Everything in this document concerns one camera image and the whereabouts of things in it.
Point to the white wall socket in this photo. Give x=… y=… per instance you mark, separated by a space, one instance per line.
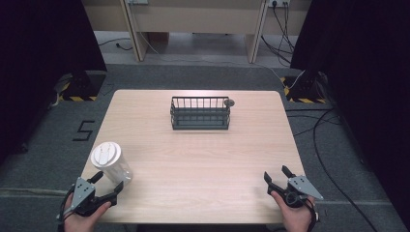
x=138 y=1
x=278 y=2

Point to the black stand base with hazard tape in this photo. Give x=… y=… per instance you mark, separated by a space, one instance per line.
x=304 y=89
x=82 y=86

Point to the person's left hand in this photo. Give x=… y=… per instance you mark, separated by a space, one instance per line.
x=84 y=220

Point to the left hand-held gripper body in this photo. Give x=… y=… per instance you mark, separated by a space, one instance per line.
x=82 y=195

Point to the beige wooden desk frame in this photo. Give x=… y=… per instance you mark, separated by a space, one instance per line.
x=196 y=22

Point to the black curtain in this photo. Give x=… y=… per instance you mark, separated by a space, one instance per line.
x=45 y=71
x=361 y=80

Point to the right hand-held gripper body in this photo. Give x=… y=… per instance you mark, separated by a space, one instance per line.
x=298 y=191

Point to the person's right hand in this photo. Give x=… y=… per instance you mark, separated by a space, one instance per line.
x=295 y=217

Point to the white lidded cup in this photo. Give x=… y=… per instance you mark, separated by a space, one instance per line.
x=110 y=162

